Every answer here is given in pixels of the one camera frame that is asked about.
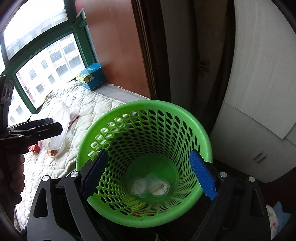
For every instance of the clear plastic cup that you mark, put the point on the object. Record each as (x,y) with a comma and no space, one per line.
(57,119)

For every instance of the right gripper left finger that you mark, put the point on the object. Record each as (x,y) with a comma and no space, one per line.
(92,172)

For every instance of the blue cloth on floor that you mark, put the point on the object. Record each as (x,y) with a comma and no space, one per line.
(282,216)

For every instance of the green plastic mesh trash basket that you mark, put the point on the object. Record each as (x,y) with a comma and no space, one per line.
(144,137)

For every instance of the person's left hand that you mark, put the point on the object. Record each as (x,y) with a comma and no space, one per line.
(12,178)

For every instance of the white cabinet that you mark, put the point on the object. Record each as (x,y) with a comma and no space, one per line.
(255,129)

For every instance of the white quilted mattress pad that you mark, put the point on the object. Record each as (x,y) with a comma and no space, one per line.
(90,106)

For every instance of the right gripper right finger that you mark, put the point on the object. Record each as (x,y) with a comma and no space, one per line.
(202,172)

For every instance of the clear cup in basket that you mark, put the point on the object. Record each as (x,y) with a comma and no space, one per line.
(151,184)

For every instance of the brown wooden panel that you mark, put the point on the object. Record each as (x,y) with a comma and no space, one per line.
(114,35)

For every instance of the blue yellow tissue box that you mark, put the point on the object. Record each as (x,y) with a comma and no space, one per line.
(91,77)

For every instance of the green window frame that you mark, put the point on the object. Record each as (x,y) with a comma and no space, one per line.
(74,25)

